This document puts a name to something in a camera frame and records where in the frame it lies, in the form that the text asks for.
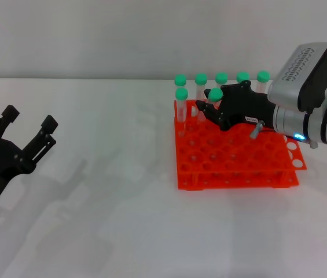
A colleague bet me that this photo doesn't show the orange plastic test tube rack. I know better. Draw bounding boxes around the orange plastic test tube rack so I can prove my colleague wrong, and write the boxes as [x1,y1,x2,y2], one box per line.
[174,99,308,191]

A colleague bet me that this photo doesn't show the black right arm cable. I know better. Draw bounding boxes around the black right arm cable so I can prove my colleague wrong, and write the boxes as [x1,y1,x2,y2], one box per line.
[249,119,319,149]

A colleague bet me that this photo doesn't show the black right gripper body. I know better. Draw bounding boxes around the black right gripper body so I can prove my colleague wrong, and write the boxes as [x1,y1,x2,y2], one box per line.
[218,80,277,131]

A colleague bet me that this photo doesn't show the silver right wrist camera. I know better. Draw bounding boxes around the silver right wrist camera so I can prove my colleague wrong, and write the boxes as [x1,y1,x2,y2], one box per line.
[267,42,327,114]

